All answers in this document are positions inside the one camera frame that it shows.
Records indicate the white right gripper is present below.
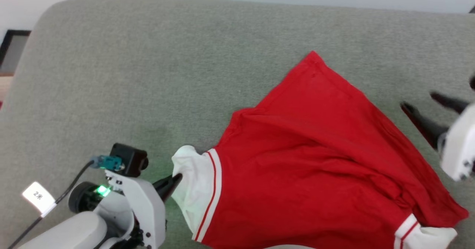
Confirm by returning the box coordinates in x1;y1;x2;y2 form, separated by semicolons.
400;92;475;181

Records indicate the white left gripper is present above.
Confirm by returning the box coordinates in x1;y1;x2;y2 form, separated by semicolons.
68;170;183;249

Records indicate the red garment with white trim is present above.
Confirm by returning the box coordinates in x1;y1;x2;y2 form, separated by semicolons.
171;50;469;249

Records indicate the black framed panel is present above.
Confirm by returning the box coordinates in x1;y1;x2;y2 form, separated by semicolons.
0;29;32;77

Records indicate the teal left cable connector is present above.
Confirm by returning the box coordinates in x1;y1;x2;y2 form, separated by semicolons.
92;155;124;170

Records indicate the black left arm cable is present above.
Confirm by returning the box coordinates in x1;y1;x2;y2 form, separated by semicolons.
7;161;95;249

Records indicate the white cable label tag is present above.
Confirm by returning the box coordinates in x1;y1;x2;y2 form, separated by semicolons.
22;181;57;217

